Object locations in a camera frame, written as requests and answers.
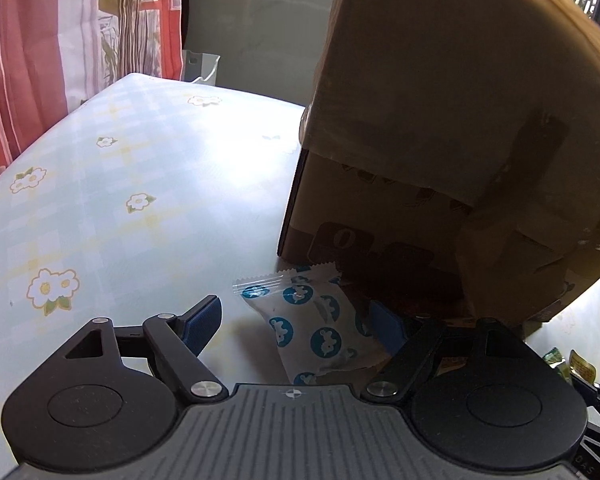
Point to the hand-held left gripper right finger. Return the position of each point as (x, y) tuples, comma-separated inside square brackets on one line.
[(387, 327)]

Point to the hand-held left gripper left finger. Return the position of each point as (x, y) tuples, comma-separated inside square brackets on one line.
[(202, 327)]

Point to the yellow snack packet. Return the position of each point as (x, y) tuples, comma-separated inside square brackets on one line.
[(581, 367)]

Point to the white blue-dotted snack packet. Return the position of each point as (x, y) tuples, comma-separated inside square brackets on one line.
[(310, 325)]

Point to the brown cardboard box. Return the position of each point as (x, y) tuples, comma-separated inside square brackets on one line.
[(330, 195)]

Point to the green snack packet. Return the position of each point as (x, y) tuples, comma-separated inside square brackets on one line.
[(555, 358)]

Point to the floral tablecloth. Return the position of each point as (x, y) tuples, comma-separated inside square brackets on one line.
[(130, 160)]

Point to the white paper carrier bag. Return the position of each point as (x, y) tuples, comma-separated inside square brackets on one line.
[(200, 67)]

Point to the printed plant curtain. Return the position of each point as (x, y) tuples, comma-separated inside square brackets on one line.
[(40, 60)]

